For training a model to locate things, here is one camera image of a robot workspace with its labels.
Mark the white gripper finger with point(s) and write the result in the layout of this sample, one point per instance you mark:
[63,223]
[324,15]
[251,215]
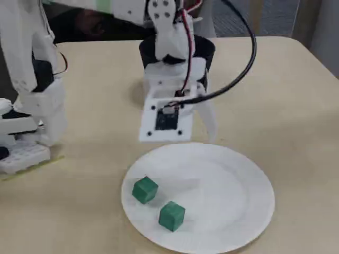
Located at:
[212,121]

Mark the green cube block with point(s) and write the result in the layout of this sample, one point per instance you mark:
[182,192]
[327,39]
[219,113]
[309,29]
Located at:
[145,190]
[171,215]

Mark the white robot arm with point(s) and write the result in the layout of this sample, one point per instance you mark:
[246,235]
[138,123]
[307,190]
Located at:
[26,39]

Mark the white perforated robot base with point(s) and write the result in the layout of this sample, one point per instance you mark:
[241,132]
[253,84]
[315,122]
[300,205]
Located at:
[23,156]

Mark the black pot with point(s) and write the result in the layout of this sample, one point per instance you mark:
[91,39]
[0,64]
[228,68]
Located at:
[209,55]

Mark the white upright background panel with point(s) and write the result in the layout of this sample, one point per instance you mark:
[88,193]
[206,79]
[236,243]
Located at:
[209,21]

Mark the white paper plate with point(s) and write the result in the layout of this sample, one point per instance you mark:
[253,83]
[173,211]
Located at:
[225,198]

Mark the grey mesh partition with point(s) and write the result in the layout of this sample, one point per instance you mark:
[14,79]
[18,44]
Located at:
[275,16]

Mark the yellow-green base mat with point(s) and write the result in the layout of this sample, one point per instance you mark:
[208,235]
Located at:
[55,159]

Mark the wrist camera on white mount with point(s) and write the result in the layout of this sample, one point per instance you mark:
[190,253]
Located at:
[148,124]

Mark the wooden upright post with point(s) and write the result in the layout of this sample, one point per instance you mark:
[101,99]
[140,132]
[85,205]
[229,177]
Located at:
[256,16]

